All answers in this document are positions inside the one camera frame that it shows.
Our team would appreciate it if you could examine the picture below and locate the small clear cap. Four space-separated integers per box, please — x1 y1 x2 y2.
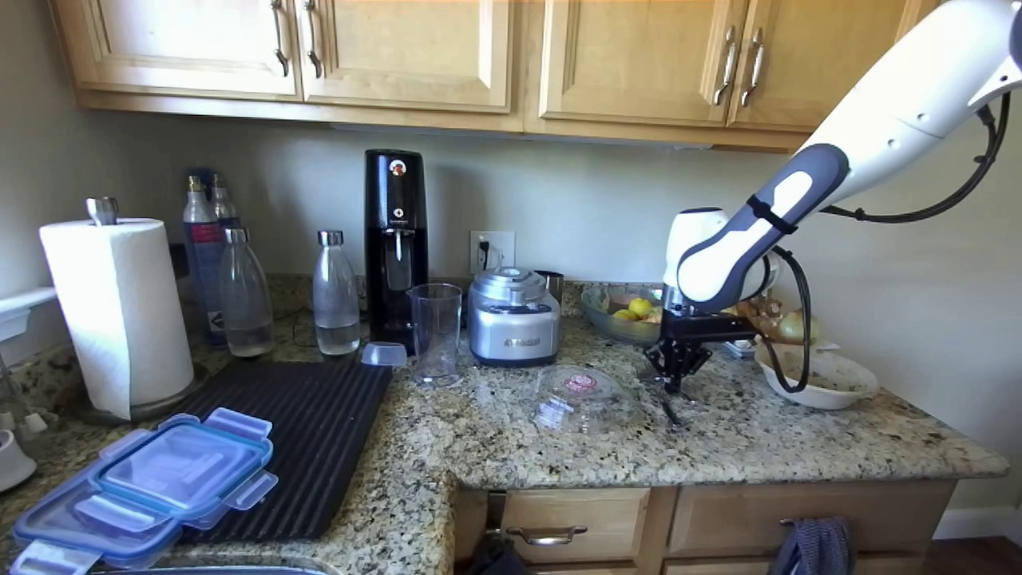
355 338 416 373

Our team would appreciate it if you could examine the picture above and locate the narrow wooden drawer front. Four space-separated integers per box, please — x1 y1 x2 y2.
498 485 653 564

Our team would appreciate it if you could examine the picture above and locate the metal drawer handle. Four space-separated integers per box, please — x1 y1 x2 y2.
489 521 592 552

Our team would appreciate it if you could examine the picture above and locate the blue grey hanging towel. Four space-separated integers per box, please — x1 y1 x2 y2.
765 514 860 575

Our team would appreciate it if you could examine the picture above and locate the metal cabinet handle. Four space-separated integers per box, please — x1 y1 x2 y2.
710 23 742 109
737 25 770 113
267 0 293 81
304 0 329 81

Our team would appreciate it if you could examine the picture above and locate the black drying mat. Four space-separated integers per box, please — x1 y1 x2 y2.
172 358 395 545

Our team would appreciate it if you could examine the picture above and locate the wide wooden drawer front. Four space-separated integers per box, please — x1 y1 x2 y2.
663 479 958 560

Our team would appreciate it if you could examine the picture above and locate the clear plastic bottle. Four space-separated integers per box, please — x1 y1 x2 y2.
217 226 276 360
308 226 367 358

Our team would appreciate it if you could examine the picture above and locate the light wood cabinet door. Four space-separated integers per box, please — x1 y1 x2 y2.
536 0 744 132
50 0 304 101
301 0 517 115
731 0 929 136

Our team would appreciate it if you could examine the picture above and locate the dark hanging cloth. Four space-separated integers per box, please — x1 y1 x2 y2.
461 530 536 575

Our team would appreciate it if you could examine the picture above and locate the white ceramic bowl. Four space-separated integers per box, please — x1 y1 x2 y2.
755 345 880 399
780 382 870 415

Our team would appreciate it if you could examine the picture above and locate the white wall outlet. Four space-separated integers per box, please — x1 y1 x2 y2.
470 226 517 276

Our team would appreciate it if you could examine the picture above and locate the metal paper towel holder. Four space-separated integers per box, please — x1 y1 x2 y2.
79 196 204 427

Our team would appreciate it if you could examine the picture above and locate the glass fruit bowl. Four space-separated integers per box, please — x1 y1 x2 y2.
579 277 672 348

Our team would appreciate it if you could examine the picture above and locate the small white dish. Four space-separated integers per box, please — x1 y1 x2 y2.
0 424 41 495

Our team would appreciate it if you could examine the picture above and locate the brown skinned onion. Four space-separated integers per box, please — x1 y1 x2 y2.
737 295 787 338

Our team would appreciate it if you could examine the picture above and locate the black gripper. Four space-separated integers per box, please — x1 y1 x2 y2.
640 307 755 399

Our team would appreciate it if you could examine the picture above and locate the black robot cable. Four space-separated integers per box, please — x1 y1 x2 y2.
746 88 1014 399

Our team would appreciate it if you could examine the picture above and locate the dark coloured bottle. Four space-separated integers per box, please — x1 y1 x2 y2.
174 167 243 348

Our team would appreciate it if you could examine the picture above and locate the silver food processor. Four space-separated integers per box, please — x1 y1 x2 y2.
466 263 564 368

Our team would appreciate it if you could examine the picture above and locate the white paper towel roll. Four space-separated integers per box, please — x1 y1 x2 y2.
34 214 197 423

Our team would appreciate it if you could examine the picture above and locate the black soda maker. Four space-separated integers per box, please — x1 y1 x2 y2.
362 148 430 350

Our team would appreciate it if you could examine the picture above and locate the clear drinking glass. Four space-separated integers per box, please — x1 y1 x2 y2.
406 277 470 387

